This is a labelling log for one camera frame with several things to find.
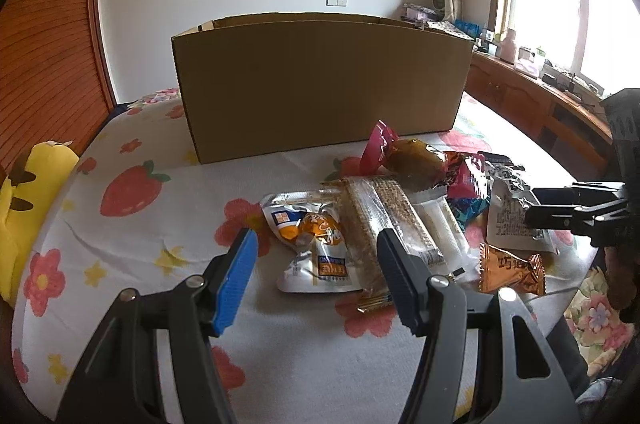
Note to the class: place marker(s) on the yellow plush toy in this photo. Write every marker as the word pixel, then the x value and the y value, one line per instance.
pixel 35 199

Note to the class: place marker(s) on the silver foil snack packet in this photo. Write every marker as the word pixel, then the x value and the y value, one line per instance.
pixel 510 214

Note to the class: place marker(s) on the wooden slatted wardrobe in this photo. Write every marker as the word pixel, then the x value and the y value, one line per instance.
pixel 50 29

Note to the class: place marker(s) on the stack of boxes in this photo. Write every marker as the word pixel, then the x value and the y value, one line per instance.
pixel 417 11

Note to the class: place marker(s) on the person's right hand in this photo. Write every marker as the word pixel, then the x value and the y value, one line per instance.
pixel 622 279

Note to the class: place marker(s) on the brown cardboard box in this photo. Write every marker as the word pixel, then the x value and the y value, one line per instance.
pixel 320 94

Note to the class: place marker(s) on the long wooden cabinet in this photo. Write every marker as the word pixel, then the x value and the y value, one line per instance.
pixel 505 94

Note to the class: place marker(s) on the floral bed sheet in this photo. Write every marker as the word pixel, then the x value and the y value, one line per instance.
pixel 600 329

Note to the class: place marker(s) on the red snack packet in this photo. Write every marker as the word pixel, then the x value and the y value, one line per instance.
pixel 467 181

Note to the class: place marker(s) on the patterned folded cloth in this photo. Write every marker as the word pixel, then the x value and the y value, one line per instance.
pixel 445 28

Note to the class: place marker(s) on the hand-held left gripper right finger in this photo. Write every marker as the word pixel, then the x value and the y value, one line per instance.
pixel 395 284

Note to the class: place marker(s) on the tissue pack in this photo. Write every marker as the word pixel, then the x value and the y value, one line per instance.
pixel 529 65

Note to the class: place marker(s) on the strawberry flower printed blanket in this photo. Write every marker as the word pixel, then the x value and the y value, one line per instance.
pixel 150 254

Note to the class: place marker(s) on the white orange snack packet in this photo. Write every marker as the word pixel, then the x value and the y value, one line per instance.
pixel 290 214
pixel 325 271

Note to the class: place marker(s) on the sesame bar clear packet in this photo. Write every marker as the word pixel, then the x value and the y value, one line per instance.
pixel 405 214

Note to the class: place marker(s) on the white stick clear packet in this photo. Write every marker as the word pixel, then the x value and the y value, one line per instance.
pixel 445 229

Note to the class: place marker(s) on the blue box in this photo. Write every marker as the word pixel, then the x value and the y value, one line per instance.
pixel 467 27

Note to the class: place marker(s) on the teal snack packet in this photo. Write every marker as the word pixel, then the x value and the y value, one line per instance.
pixel 467 211

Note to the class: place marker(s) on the brown grain bar clear packet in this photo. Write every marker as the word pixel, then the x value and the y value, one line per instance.
pixel 362 229

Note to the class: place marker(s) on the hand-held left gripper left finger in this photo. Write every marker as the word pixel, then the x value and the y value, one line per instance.
pixel 235 279

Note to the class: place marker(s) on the pink bottle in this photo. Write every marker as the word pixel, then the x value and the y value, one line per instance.
pixel 509 46

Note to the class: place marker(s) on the dark blue cloth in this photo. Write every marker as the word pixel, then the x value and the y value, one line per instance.
pixel 119 113

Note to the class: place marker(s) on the brown pastry red wrapper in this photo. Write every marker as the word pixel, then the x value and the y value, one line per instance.
pixel 415 159

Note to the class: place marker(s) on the black device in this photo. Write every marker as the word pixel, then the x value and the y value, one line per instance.
pixel 557 81

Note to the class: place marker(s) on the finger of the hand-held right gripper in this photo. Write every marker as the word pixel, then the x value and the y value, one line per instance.
pixel 545 216
pixel 555 193

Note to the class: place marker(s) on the floral cloth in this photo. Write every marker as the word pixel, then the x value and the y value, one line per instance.
pixel 155 96

